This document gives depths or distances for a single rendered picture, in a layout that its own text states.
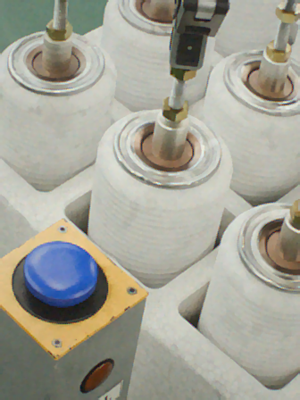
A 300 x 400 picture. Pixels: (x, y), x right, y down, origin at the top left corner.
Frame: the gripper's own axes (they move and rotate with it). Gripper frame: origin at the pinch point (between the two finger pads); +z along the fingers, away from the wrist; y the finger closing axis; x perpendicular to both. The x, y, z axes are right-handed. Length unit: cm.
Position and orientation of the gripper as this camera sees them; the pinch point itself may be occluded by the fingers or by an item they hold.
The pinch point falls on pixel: (188, 37)
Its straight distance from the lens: 66.9
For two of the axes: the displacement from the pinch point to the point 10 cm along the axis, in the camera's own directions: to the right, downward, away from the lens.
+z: -1.1, 6.7, 7.3
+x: 9.9, 1.0, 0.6
